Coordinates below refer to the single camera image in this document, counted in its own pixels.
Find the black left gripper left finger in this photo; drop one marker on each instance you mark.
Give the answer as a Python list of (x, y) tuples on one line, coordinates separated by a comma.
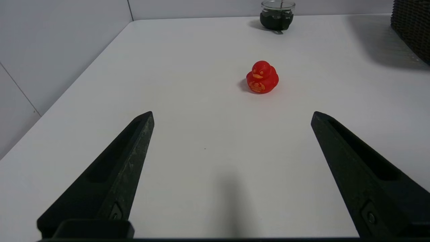
[(111, 178)]

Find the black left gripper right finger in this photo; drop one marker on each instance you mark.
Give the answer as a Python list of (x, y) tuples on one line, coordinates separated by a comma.
[(366, 181)]

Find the dark brown wicker basket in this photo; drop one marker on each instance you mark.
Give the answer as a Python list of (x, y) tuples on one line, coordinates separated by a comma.
[(413, 27)]

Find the red rubber duck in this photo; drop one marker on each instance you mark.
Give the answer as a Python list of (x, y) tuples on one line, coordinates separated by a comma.
[(262, 78)]

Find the glass jar with dark contents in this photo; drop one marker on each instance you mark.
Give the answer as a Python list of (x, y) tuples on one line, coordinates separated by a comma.
[(277, 16)]

